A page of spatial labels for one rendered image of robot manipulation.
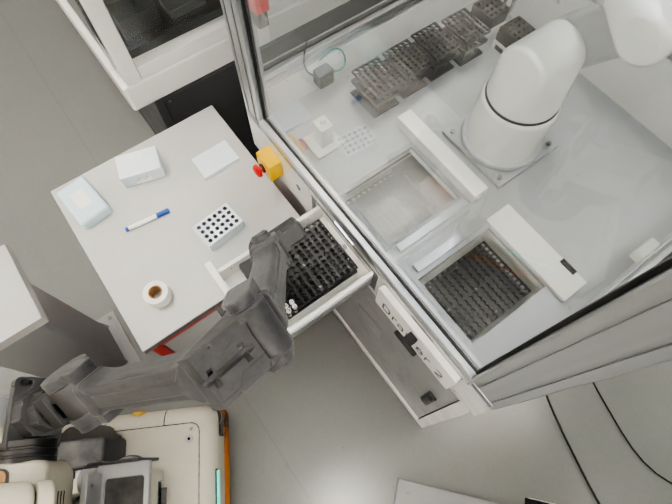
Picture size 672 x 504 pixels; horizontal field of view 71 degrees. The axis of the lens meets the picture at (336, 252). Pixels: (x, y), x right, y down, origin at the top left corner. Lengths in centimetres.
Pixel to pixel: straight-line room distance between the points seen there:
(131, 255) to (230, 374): 98
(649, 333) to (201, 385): 49
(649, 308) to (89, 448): 126
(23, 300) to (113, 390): 89
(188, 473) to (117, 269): 75
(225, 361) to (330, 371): 152
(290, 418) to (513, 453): 91
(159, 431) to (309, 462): 59
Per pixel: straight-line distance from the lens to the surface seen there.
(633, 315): 61
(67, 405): 88
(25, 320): 158
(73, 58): 327
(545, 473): 222
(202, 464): 182
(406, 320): 117
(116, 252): 154
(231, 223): 144
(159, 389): 65
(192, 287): 142
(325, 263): 127
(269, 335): 59
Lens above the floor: 205
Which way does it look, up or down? 67 degrees down
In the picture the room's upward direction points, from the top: 2 degrees clockwise
